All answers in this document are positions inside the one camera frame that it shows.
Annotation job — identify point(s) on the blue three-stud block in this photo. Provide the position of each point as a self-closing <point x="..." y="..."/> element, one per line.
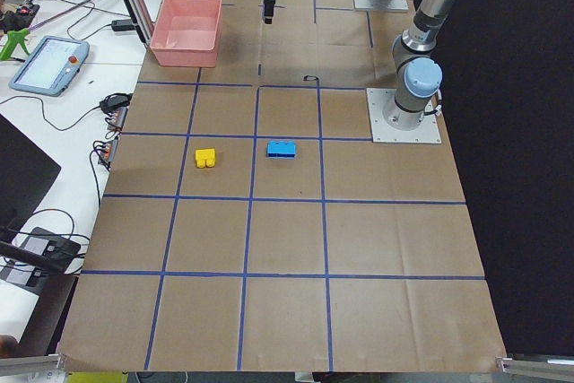
<point x="281" y="149"/>

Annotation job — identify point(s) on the pink plastic box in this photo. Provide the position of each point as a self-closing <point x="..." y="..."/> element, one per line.
<point x="187" y="33"/>

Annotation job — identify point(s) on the black power adapter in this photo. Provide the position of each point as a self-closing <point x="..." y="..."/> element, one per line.
<point x="122" y="25"/>

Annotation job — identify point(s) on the yellow two-stud block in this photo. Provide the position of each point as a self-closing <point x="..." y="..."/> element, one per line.
<point x="205" y="158"/>

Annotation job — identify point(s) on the blue teach pendant tablet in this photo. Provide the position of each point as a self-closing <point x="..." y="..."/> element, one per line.
<point x="51" y="66"/>

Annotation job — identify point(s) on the brown paper table cover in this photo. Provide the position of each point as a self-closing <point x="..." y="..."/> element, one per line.
<point x="353" y="256"/>

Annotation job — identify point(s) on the grabber reacher tool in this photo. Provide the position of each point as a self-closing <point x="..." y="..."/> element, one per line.
<point x="17" y="38"/>

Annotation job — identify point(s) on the black laptop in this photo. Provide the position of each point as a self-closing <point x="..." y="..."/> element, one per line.
<point x="27" y="174"/>

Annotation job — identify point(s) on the black device with cables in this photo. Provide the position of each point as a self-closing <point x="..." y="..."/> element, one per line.
<point x="56" y="248"/>

